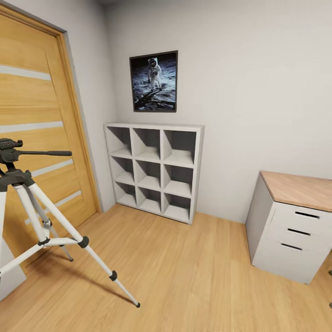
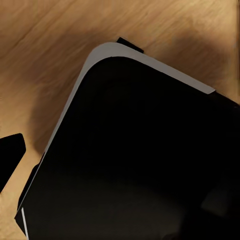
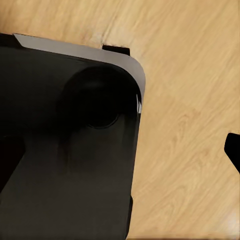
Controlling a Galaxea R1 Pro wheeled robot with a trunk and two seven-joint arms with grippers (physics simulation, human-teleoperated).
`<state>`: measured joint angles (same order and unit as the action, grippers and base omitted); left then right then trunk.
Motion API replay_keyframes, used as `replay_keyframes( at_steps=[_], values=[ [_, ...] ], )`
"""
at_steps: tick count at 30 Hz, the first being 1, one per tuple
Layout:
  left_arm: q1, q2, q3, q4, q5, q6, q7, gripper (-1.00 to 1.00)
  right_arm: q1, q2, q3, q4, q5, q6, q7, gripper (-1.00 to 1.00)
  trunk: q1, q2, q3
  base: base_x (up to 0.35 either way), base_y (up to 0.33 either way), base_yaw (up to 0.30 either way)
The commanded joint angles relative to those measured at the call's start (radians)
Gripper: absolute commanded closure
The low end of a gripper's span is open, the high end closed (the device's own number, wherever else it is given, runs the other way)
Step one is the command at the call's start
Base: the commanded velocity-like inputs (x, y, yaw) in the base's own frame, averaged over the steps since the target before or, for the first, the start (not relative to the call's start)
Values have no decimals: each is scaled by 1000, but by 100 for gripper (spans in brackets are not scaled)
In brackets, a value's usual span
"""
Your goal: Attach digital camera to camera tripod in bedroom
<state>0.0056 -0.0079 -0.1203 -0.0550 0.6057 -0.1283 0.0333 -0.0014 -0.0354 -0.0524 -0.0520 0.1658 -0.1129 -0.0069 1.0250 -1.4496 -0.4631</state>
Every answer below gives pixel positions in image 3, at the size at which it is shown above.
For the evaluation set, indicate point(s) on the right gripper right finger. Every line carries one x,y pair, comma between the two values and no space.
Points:
232,148

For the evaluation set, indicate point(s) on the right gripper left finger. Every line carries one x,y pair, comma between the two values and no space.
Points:
12,149

